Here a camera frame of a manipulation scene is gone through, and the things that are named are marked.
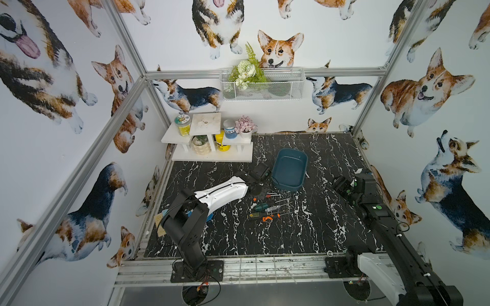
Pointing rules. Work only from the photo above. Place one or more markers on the yellow can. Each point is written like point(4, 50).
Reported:
point(219, 142)

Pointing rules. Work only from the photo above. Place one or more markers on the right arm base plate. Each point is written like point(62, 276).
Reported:
point(341, 267)

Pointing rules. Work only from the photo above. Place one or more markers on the teal plastic storage box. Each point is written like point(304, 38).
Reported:
point(289, 170)

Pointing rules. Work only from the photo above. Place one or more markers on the artificial green white flowers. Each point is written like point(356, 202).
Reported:
point(248, 73)

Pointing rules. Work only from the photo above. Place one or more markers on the cream bumpy cup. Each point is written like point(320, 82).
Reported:
point(201, 145)

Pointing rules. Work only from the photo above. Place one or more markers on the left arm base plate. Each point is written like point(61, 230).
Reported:
point(212, 270)

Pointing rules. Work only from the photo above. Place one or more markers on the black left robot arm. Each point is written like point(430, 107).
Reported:
point(187, 215)

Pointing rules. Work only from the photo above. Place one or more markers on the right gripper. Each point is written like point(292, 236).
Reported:
point(342, 185)

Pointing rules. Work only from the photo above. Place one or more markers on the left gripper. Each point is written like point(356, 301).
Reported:
point(258, 180)

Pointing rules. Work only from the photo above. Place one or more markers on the green lid yellow jar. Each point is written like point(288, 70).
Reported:
point(183, 123)

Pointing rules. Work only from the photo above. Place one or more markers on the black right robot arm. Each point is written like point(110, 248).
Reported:
point(410, 280)

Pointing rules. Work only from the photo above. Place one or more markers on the white wire wall basket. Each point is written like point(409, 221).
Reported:
point(281, 84)

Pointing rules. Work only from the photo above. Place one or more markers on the white tiered shelf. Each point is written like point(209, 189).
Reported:
point(209, 124)

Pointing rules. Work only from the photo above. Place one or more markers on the blue white can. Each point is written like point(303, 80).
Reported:
point(229, 127)

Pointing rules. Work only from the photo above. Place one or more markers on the blue hand brush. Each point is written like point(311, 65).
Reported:
point(158, 221)

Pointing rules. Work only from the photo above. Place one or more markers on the pink flowers white pot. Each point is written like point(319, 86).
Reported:
point(245, 127)

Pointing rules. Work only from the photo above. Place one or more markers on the clear handle screwdriver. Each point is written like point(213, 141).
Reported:
point(277, 208)

